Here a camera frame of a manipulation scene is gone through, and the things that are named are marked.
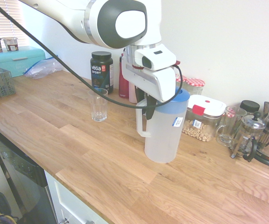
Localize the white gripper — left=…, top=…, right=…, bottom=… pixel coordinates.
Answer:
left=121, top=54, right=177, bottom=120

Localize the translucent pitcher with blue lid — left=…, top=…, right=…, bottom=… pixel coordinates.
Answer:
left=135, top=86, right=191, bottom=164

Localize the pink water bottle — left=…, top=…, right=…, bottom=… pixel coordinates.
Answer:
left=128, top=83, right=139, bottom=104

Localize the red water bottle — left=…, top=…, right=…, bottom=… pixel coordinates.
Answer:
left=118, top=53, right=130, bottom=98

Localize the glass jar red checkered lid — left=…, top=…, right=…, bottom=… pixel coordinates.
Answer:
left=175, top=74, right=188, bottom=91
left=185, top=78, right=205, bottom=96

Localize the clear faceted drinking glass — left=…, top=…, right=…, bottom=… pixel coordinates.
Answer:
left=87, top=88, right=109, bottom=123

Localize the black Vega protein tub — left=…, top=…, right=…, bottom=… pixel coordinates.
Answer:
left=90, top=51, right=114, bottom=94

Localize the cereal container with white lid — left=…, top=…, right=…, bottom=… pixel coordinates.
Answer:
left=182, top=94, right=227, bottom=142

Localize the clear glass mug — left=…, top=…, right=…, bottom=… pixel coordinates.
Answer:
left=215, top=105, right=248, bottom=147

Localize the jar with black lid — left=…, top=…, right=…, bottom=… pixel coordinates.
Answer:
left=239, top=99, right=261, bottom=115

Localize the glass French press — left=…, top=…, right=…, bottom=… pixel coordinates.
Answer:
left=230, top=111, right=266, bottom=163

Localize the clear plastic zip bag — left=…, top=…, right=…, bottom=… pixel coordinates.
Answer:
left=23, top=55, right=64, bottom=80

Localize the white cabinet drawer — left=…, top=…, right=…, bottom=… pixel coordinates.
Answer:
left=44, top=169, right=109, bottom=224

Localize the turquoise bread box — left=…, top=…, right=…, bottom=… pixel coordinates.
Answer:
left=0, top=45, right=48, bottom=78

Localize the stainless steel dishwasher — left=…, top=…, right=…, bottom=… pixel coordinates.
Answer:
left=0, top=121, right=57, bottom=224

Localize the grey plastic cutlery basket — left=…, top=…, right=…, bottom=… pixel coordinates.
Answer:
left=0, top=63, right=17, bottom=98

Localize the brown and white food cup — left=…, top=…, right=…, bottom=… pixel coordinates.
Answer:
left=3, top=36, right=19, bottom=52

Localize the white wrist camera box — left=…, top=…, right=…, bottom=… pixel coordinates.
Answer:
left=134, top=43, right=177, bottom=71

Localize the metal drawer handle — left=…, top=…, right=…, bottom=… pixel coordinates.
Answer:
left=62, top=217, right=95, bottom=224

